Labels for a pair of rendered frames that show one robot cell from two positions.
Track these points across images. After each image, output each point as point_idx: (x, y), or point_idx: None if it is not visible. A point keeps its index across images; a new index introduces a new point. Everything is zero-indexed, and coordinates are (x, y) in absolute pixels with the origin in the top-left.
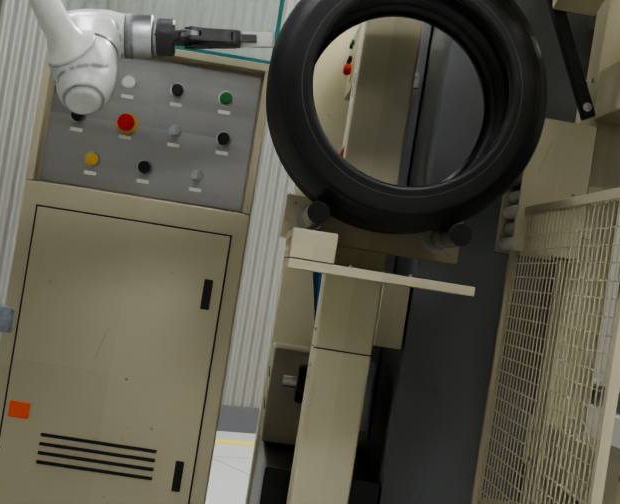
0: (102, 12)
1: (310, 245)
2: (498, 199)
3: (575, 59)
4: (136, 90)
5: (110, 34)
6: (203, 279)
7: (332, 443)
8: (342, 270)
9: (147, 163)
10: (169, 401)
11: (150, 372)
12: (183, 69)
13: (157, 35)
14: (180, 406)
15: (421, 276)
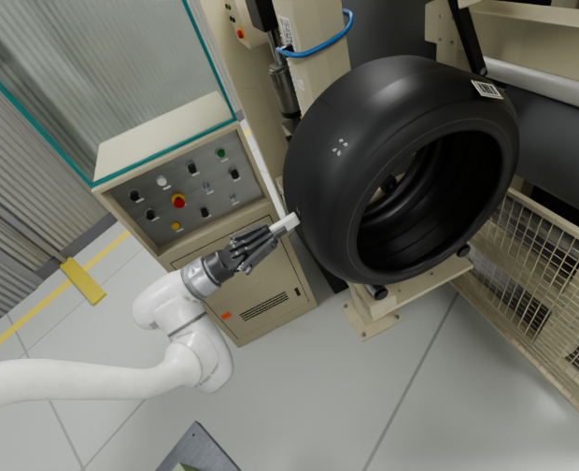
0: (166, 295)
1: (382, 307)
2: None
3: (474, 40)
4: (169, 181)
5: (190, 312)
6: None
7: None
8: (402, 304)
9: (205, 212)
10: (280, 278)
11: (267, 276)
12: (185, 153)
13: (218, 280)
14: (286, 276)
15: None
